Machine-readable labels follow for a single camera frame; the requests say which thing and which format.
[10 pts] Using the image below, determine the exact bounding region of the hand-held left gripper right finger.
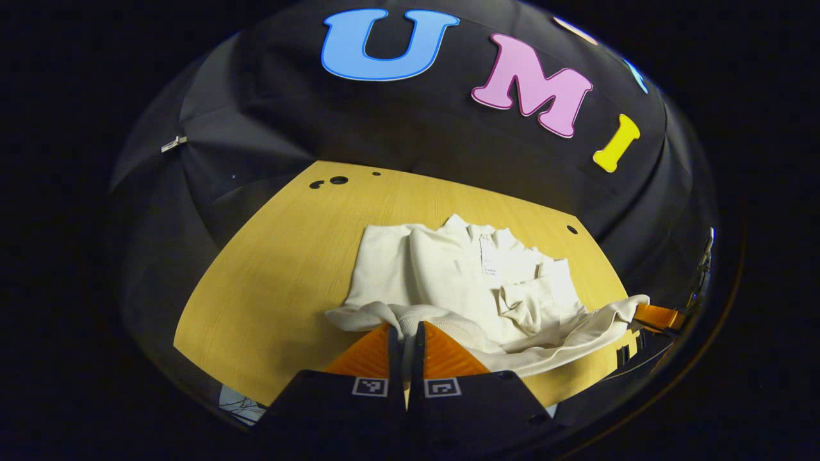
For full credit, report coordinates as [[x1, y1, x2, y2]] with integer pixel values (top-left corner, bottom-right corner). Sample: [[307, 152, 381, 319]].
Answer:
[[408, 320, 564, 461]]

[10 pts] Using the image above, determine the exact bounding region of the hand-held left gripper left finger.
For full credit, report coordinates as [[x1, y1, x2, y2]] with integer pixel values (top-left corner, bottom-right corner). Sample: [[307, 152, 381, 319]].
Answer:
[[256, 322, 406, 461]]

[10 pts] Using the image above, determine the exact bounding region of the cream white sweatshirt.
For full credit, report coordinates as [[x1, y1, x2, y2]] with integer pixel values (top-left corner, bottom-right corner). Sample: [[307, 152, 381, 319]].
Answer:
[[325, 214, 651, 378]]

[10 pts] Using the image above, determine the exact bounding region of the black backdrop cloth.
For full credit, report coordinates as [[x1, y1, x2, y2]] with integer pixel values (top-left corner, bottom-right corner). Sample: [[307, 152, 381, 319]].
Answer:
[[109, 0, 718, 385]]

